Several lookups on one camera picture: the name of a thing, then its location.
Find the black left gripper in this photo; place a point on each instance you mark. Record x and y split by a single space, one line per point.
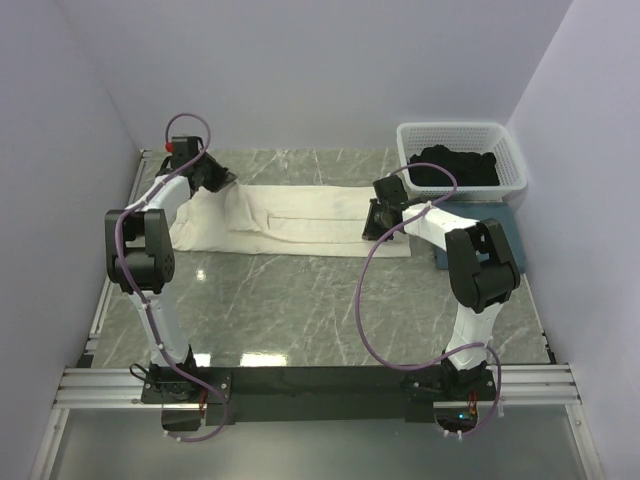
218 176

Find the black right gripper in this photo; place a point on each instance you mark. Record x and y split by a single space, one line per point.
376 220

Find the cream white t shirt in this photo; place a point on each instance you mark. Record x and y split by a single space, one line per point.
276 220

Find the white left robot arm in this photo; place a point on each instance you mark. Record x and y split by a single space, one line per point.
140 257

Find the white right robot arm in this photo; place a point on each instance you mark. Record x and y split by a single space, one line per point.
482 271

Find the black t shirt in basket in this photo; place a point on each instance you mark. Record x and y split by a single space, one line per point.
469 169

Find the white plastic laundry basket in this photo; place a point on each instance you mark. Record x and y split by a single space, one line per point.
477 137

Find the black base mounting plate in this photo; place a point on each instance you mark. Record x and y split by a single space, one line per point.
277 394

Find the aluminium frame rail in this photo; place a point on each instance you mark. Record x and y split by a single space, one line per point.
522 385

